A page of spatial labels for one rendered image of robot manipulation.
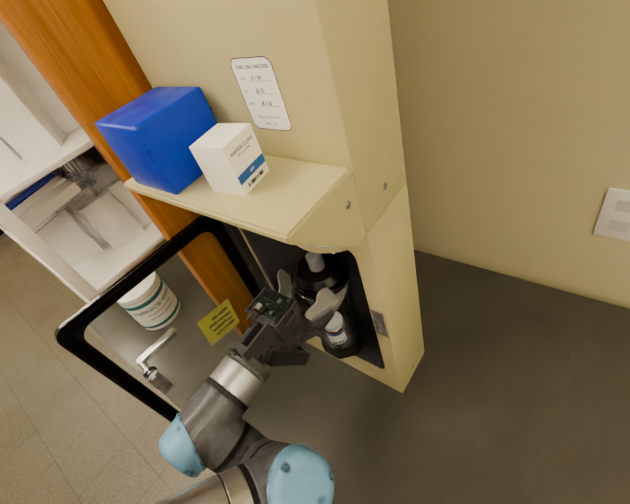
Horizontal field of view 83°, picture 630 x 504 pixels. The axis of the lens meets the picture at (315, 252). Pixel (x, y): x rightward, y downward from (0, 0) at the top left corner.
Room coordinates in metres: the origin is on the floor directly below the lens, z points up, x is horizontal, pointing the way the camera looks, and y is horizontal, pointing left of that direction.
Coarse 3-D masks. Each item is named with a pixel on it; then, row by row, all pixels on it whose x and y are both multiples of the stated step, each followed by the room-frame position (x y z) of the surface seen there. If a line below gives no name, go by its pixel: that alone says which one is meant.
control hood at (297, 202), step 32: (288, 160) 0.39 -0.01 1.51; (160, 192) 0.43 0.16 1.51; (192, 192) 0.40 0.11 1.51; (256, 192) 0.35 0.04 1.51; (288, 192) 0.32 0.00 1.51; (320, 192) 0.30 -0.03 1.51; (352, 192) 0.32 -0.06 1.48; (256, 224) 0.29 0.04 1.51; (288, 224) 0.27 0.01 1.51; (320, 224) 0.28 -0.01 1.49; (352, 224) 0.31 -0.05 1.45
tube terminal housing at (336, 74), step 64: (128, 0) 0.53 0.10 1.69; (192, 0) 0.44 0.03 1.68; (256, 0) 0.38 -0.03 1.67; (320, 0) 0.33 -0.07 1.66; (384, 0) 0.39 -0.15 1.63; (192, 64) 0.48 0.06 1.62; (320, 64) 0.34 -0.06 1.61; (384, 64) 0.38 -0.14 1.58; (320, 128) 0.35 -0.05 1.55; (384, 128) 0.37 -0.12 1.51; (384, 192) 0.36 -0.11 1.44; (384, 256) 0.34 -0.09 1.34; (384, 320) 0.33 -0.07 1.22
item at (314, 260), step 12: (312, 252) 0.45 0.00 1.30; (300, 264) 0.47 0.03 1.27; (312, 264) 0.44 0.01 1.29; (324, 264) 0.44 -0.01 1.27; (336, 264) 0.44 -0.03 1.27; (300, 276) 0.44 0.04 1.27; (312, 276) 0.43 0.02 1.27; (324, 276) 0.42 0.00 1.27; (336, 276) 0.42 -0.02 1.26; (312, 288) 0.41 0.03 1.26
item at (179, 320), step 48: (192, 240) 0.52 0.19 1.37; (144, 288) 0.46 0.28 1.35; (192, 288) 0.49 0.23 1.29; (240, 288) 0.53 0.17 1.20; (96, 336) 0.40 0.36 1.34; (144, 336) 0.43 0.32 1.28; (192, 336) 0.46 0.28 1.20; (240, 336) 0.50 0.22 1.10; (144, 384) 0.40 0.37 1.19; (192, 384) 0.43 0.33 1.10
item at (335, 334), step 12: (348, 264) 0.44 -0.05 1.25; (300, 288) 0.43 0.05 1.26; (336, 288) 0.40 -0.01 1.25; (348, 288) 0.43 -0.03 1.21; (312, 300) 0.41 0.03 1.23; (348, 300) 0.42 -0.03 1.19; (336, 312) 0.40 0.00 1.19; (348, 312) 0.41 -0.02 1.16; (336, 324) 0.40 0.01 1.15; (348, 324) 0.41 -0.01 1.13; (360, 324) 0.43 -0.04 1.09; (324, 336) 0.42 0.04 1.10; (336, 336) 0.40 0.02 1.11; (348, 336) 0.40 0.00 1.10; (360, 336) 0.42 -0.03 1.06; (336, 348) 0.41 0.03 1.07; (348, 348) 0.40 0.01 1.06
